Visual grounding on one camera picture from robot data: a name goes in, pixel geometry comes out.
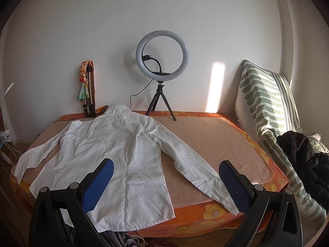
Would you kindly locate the white ring light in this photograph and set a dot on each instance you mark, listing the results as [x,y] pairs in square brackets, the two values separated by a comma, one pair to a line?
[153,75]

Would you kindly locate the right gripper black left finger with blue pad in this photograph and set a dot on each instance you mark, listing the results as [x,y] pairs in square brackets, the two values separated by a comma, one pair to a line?
[60,217]

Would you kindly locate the orange floral bed sheet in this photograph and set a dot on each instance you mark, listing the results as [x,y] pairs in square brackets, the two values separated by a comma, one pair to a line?
[208,216]

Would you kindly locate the white desk lamp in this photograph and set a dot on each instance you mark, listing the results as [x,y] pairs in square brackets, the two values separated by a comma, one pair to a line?
[6,133]

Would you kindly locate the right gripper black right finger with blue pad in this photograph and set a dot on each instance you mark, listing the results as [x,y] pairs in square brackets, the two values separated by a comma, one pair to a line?
[284,227]

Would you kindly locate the folded silver tripod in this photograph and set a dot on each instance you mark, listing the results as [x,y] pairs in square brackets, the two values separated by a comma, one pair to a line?
[88,100]

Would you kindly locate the zebra print garment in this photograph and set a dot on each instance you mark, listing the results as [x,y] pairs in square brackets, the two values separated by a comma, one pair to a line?
[121,239]

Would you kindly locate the black jacket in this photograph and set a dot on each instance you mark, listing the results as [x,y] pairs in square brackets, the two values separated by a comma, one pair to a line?
[310,165]

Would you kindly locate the beige fleece blanket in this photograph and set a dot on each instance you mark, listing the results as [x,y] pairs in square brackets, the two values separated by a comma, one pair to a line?
[215,140]

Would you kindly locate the colourful patterned scarf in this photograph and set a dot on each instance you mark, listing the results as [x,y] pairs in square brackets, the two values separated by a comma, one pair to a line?
[96,112]

